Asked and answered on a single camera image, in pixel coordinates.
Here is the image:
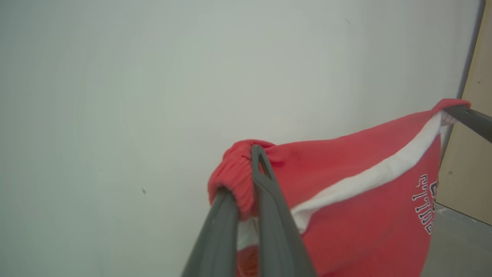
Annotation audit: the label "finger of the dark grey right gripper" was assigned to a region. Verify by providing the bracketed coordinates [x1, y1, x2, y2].
[443, 105, 492, 144]

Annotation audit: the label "beige wooden board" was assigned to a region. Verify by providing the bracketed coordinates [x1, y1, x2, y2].
[436, 0, 492, 227]

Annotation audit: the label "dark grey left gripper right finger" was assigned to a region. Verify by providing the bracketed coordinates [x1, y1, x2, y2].
[251, 144, 318, 277]

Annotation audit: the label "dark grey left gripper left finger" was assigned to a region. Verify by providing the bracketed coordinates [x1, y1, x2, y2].
[181, 187, 240, 277]

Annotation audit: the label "red shorts with white stripe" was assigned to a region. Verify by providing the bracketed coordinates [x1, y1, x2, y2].
[208, 98, 471, 277]

